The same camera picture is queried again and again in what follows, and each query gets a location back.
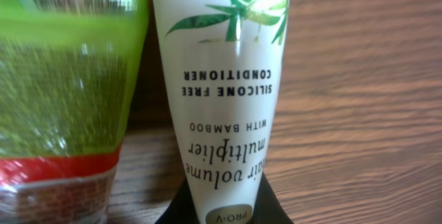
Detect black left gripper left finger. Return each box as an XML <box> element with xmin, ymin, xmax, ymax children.
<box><xmin>155</xmin><ymin>178</ymin><xmax>200</xmax><ymax>224</ymax></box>

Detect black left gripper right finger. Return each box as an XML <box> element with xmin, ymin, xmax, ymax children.
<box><xmin>249</xmin><ymin>174</ymin><xmax>294</xmax><ymax>224</ymax></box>

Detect white conditioner tube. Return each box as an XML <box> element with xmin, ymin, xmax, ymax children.
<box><xmin>153</xmin><ymin>0</ymin><xmax>290</xmax><ymax>224</ymax></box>

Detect green snack bag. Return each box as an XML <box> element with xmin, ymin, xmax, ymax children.
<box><xmin>1</xmin><ymin>0</ymin><xmax>148</xmax><ymax>223</ymax></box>

